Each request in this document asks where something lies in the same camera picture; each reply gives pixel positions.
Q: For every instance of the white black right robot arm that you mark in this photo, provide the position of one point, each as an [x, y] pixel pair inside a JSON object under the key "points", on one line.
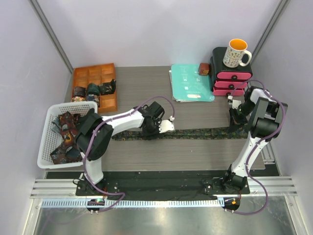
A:
{"points": [[262, 116]]}

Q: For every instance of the red patterned tie in basket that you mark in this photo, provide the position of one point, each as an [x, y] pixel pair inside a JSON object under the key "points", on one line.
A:
{"points": [[65, 126]]}

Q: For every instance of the dark floral patterned tie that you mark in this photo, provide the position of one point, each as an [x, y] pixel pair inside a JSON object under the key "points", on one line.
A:
{"points": [[222, 133]]}

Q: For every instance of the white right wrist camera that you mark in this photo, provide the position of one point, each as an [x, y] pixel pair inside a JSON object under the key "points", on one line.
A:
{"points": [[234, 104]]}

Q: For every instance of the small brown box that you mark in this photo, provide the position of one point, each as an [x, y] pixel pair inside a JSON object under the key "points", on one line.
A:
{"points": [[204, 69]]}

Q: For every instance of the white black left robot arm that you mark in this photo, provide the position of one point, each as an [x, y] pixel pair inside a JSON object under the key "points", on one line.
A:
{"points": [[94, 133]]}

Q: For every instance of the orange wooden compartment tray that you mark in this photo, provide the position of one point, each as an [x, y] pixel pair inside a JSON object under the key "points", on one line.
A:
{"points": [[97, 74]]}

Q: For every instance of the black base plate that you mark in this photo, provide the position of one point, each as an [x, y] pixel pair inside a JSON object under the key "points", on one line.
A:
{"points": [[170, 185]]}

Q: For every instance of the rolled gold floral tie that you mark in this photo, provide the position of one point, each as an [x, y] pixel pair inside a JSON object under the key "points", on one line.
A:
{"points": [[78, 99]]}

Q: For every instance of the rolled navy dotted tie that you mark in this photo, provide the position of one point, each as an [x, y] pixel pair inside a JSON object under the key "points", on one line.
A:
{"points": [[93, 97]]}

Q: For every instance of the black tie in basket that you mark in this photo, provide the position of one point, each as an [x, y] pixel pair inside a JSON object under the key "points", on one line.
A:
{"points": [[82, 119]]}

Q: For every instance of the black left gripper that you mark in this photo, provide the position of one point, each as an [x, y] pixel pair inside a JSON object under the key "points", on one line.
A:
{"points": [[150, 136]]}

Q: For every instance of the floral mug orange inside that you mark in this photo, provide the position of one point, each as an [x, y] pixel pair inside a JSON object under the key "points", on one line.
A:
{"points": [[235, 51]]}

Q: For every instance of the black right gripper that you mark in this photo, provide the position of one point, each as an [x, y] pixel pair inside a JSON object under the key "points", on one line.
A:
{"points": [[235, 121]]}

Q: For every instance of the black pink drawer organizer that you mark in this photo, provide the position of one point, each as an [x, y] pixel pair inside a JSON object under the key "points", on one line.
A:
{"points": [[224, 80]]}

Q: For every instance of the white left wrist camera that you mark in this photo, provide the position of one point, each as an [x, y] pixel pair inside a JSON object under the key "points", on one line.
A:
{"points": [[167, 125]]}

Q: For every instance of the white plastic basket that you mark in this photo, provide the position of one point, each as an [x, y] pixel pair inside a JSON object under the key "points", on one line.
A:
{"points": [[51, 140]]}

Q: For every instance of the rolled brown tie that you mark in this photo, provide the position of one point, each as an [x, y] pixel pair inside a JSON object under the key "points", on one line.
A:
{"points": [[79, 91]]}

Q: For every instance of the rolled dark green tie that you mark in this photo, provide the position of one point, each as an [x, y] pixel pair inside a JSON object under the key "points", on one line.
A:
{"points": [[92, 89]]}

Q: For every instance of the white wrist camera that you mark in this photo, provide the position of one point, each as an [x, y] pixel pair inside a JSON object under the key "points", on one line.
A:
{"points": [[234, 104], [167, 125]]}

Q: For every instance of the teal booklet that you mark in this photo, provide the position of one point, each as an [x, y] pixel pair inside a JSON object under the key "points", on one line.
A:
{"points": [[188, 85]]}

